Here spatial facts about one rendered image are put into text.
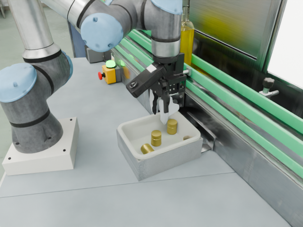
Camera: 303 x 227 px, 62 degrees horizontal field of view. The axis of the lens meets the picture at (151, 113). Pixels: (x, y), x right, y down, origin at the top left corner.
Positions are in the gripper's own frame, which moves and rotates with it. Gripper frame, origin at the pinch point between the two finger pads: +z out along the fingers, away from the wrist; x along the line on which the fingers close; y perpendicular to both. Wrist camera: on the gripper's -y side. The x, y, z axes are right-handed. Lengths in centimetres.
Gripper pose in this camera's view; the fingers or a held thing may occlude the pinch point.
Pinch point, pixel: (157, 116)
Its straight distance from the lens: 78.5
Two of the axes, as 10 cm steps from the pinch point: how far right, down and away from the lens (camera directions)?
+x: -4.8, -5.0, 7.2
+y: 8.7, -2.8, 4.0
